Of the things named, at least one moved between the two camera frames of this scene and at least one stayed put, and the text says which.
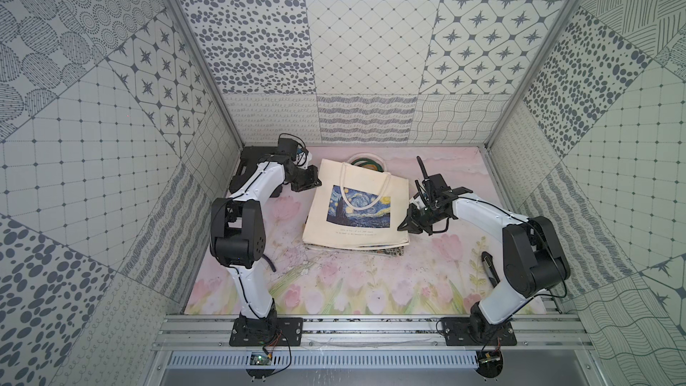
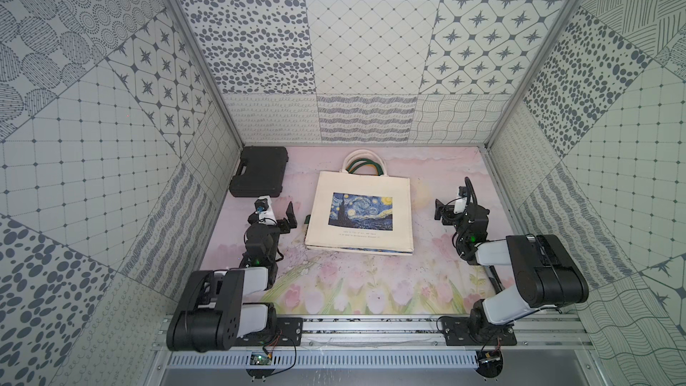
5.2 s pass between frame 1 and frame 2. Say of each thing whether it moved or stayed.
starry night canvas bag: moved
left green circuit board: stayed
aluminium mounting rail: stayed
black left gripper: moved
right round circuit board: stayed
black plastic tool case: stayed
